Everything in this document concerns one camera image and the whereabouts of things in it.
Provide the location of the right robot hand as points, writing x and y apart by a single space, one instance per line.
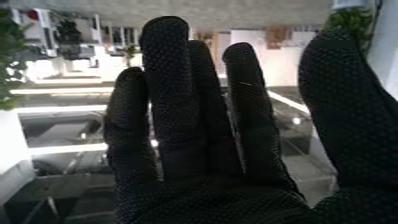
201 150

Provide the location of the green plant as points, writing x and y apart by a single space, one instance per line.
349 20
9 66

